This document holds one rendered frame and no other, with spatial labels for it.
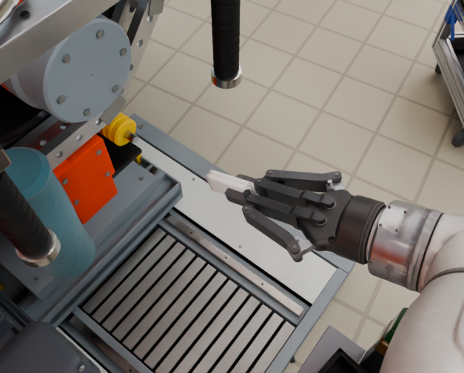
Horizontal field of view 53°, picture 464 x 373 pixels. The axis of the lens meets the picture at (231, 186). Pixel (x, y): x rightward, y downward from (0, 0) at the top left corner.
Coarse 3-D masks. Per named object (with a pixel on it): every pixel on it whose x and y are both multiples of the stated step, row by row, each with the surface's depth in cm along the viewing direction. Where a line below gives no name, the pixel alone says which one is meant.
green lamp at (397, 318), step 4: (404, 308) 59; (400, 312) 58; (404, 312) 58; (396, 316) 60; (400, 316) 58; (392, 320) 61; (396, 320) 58; (392, 324) 58; (396, 324) 57; (392, 328) 57; (396, 328) 57; (388, 332) 58; (392, 332) 57; (384, 336) 60; (388, 336) 59; (392, 336) 58; (388, 340) 59
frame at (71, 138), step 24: (144, 0) 77; (120, 24) 80; (144, 24) 79; (144, 48) 82; (120, 96) 83; (48, 120) 80; (96, 120) 82; (24, 144) 77; (48, 144) 77; (72, 144) 80
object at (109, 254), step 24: (144, 168) 132; (168, 192) 125; (144, 216) 121; (120, 240) 120; (0, 264) 117; (96, 264) 114; (0, 288) 112; (24, 288) 110; (72, 288) 113; (48, 312) 110
